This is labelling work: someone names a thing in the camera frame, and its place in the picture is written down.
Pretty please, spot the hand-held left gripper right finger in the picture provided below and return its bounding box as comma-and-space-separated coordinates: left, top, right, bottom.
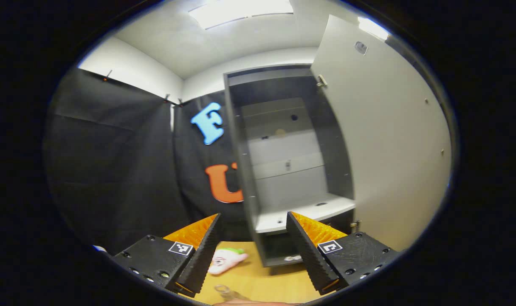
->
285, 211, 400, 296

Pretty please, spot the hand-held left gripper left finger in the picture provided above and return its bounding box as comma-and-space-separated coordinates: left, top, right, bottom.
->
113, 212, 222, 298

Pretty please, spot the clear glass bottle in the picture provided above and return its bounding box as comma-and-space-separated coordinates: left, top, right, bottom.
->
214, 284, 241, 300

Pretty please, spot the beige cabinet door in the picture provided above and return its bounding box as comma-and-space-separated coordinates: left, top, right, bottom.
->
311, 15, 452, 252

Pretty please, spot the dark grey cabinet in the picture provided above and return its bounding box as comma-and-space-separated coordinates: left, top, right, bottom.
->
223, 64, 356, 268

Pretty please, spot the pink green plush toy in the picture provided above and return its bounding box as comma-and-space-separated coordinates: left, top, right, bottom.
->
208, 248, 248, 275

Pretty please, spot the black backdrop cloth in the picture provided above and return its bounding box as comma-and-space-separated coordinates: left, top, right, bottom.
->
43, 67, 245, 255

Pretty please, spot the ceiling light panel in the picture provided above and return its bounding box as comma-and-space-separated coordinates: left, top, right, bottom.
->
359, 17, 389, 41
189, 0, 293, 29

